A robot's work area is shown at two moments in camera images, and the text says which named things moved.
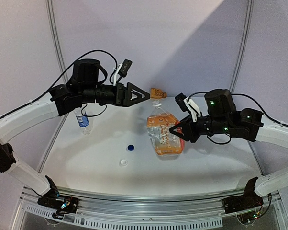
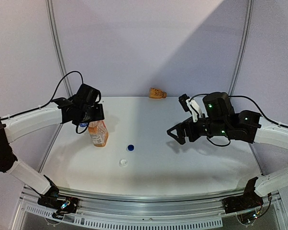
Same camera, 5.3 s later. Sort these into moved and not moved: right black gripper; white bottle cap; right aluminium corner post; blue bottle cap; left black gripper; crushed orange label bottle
Moved: crushed orange label bottle; left black gripper
Not moved: right aluminium corner post; blue bottle cap; right black gripper; white bottle cap
